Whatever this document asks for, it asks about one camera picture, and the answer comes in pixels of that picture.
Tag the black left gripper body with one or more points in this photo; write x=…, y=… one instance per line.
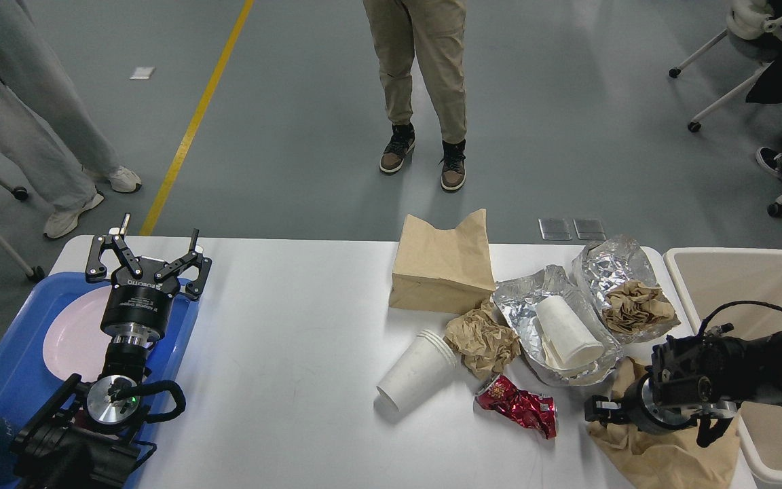
x=139, y=301

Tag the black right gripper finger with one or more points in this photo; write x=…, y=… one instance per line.
x=604, y=411

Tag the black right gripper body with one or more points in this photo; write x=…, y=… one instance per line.
x=641, y=410

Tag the brown paper bag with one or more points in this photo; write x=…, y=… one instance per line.
x=668, y=461
x=442, y=270

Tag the white paper cup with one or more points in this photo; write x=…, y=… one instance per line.
x=569, y=343

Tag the pink plate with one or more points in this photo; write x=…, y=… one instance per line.
x=75, y=343

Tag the aluminium foil tray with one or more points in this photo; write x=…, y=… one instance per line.
x=517, y=300

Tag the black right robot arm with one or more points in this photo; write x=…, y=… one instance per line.
x=697, y=381

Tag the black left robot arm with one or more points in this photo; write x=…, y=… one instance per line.
x=85, y=435

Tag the crushed red can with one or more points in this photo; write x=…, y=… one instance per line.
x=530, y=410

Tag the crumpled brown paper in foil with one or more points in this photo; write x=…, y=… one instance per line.
x=634, y=307

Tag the crumpled foil ball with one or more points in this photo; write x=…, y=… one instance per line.
x=602, y=266

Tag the beige plastic bin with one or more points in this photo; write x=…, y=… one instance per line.
x=705, y=278

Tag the stacked white paper cups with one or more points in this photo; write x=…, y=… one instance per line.
x=419, y=372

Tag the metal floor socket plate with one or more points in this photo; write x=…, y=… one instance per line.
x=554, y=229

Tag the person in grey trousers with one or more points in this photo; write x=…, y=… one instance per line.
x=46, y=130

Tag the person in khaki trousers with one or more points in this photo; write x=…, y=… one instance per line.
x=431, y=35

